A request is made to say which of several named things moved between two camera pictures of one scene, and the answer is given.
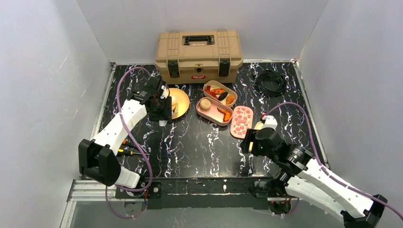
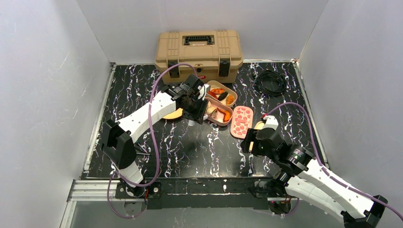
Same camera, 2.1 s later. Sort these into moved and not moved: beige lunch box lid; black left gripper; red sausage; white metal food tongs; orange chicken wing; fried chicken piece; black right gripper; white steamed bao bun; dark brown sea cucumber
Moved: white steamed bao bun; white metal food tongs; black left gripper
Not moved: red sausage; black right gripper; orange chicken wing; fried chicken piece; dark brown sea cucumber; beige lunch box lid
